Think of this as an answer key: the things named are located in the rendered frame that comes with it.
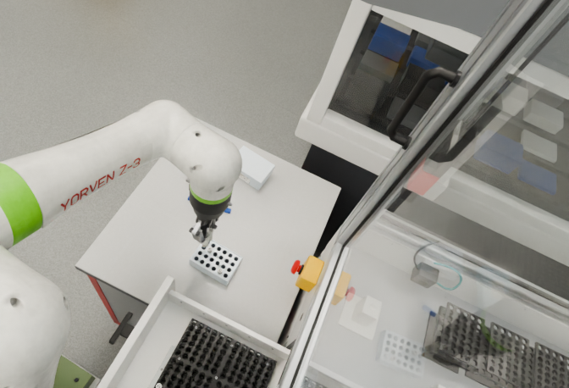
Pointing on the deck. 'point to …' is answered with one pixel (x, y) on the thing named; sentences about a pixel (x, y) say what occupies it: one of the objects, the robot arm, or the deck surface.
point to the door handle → (417, 98)
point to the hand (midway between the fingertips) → (205, 235)
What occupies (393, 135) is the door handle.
